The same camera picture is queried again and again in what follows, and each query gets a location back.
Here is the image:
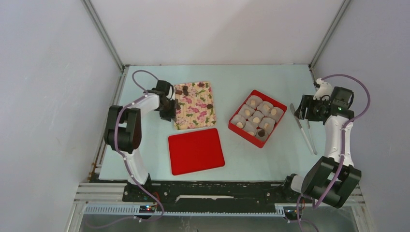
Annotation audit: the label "floral tray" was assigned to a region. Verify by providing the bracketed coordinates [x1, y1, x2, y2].
[174, 81, 217, 131]

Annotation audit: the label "metal tongs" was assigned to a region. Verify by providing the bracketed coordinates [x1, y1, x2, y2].
[290, 103, 318, 155]

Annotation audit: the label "dark chocolate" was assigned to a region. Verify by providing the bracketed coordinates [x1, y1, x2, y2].
[257, 129, 266, 138]

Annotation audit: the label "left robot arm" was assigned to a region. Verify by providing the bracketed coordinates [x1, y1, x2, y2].
[104, 80, 176, 201]

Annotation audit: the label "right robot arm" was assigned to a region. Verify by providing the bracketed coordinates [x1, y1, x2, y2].
[281, 84, 362, 208]

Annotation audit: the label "red chocolate box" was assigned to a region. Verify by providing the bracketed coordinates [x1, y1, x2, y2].
[228, 90, 287, 148]

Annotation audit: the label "red box lid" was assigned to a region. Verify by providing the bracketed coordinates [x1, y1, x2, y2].
[168, 128, 225, 175]

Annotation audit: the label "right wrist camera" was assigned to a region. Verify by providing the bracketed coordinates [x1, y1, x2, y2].
[313, 78, 334, 101]

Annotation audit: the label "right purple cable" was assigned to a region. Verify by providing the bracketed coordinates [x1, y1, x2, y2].
[294, 73, 371, 232]

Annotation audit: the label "purple cable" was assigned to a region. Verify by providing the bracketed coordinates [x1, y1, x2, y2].
[85, 70, 165, 230]
[294, 73, 371, 232]

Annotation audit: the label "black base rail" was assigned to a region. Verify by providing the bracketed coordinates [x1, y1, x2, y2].
[122, 181, 315, 214]

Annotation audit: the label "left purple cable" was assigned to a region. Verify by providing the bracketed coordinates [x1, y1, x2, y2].
[85, 70, 165, 230]

